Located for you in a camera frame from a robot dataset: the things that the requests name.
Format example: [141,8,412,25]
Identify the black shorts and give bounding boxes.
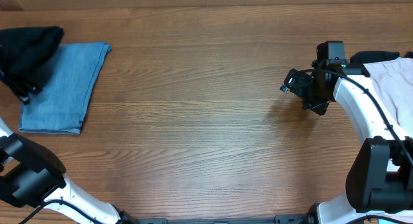
[1,26,65,105]

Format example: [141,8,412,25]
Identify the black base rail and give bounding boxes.
[136,214,316,224]

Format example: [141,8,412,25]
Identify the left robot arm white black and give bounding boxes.
[1,121,137,224]

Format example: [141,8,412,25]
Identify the black garment in pile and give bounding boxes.
[350,51,400,64]

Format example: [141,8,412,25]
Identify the beige shorts pile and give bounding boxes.
[364,58,412,135]

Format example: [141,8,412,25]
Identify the blue denim garment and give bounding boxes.
[18,42,112,135]

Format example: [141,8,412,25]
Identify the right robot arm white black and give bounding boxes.
[274,41,412,223]

